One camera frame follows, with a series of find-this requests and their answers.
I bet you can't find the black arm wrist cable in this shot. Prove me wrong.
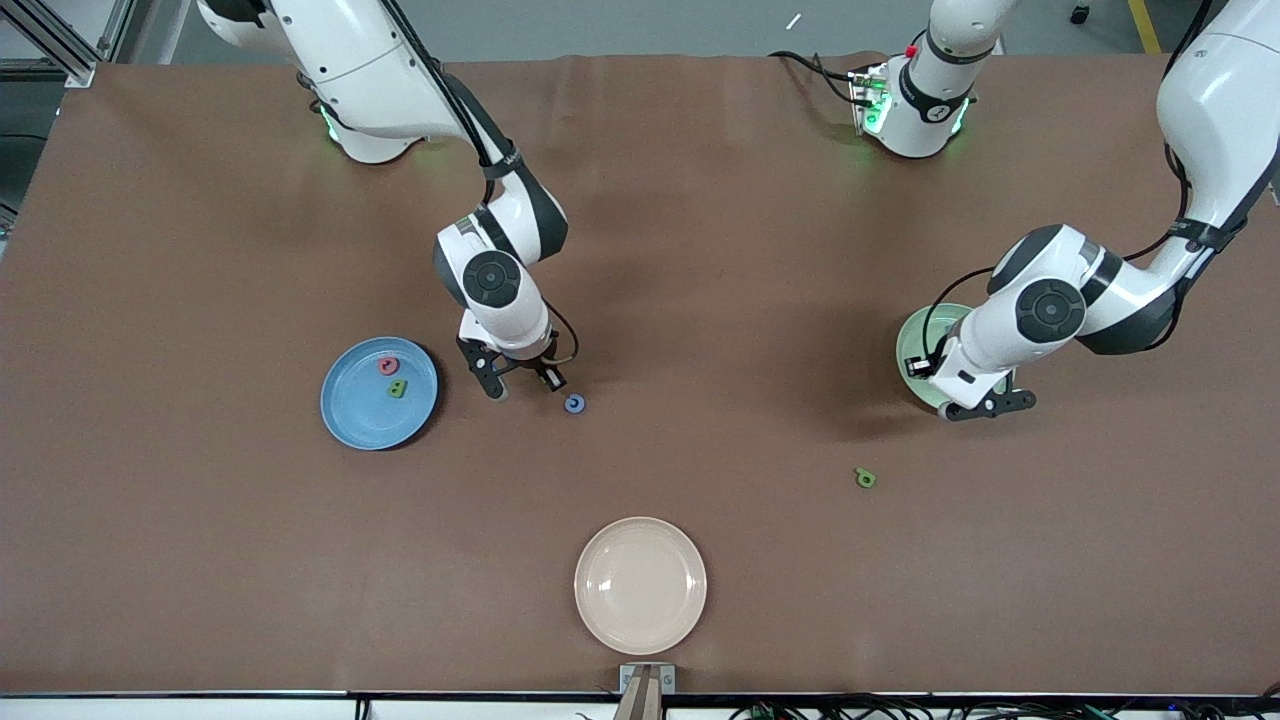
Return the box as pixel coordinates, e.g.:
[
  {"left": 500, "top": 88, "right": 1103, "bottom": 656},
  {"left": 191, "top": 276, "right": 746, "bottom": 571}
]
[
  {"left": 385, "top": 0, "right": 581, "bottom": 366},
  {"left": 920, "top": 0, "right": 1251, "bottom": 361}
]

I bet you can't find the light green plate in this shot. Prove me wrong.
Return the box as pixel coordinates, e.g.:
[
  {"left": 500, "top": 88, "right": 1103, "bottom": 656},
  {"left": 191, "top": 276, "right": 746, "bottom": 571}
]
[{"left": 895, "top": 303, "right": 1011, "bottom": 411}]

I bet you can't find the brown table cover sheet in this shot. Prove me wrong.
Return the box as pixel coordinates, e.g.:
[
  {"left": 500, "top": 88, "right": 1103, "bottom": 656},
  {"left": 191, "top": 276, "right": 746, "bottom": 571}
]
[{"left": 0, "top": 52, "right": 1280, "bottom": 696}]

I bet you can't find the blue plate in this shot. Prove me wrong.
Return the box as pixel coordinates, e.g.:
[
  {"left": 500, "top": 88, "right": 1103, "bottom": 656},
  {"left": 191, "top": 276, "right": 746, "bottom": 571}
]
[{"left": 320, "top": 336, "right": 440, "bottom": 452}]

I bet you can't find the black left arm wrist cable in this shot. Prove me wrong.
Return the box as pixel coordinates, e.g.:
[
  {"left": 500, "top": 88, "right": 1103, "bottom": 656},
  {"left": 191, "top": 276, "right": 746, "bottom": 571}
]
[{"left": 920, "top": 0, "right": 1251, "bottom": 361}]

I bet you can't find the black right arm wrist cable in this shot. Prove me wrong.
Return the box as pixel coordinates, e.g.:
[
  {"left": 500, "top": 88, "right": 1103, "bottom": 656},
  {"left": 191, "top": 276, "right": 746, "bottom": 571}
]
[{"left": 385, "top": 0, "right": 581, "bottom": 366}]

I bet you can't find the cream plate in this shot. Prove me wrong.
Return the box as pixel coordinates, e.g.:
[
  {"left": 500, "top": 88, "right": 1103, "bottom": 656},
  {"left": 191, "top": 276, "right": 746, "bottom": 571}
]
[{"left": 574, "top": 516, "right": 708, "bottom": 656}]

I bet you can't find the black left arm base cable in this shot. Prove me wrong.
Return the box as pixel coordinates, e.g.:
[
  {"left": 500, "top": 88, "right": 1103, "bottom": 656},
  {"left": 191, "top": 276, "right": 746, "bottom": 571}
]
[{"left": 768, "top": 50, "right": 863, "bottom": 106}]

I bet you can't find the aluminium frame profile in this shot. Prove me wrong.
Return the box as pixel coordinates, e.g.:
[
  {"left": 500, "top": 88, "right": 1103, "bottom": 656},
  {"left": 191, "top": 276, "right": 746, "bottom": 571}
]
[{"left": 0, "top": 0, "right": 136, "bottom": 89}]

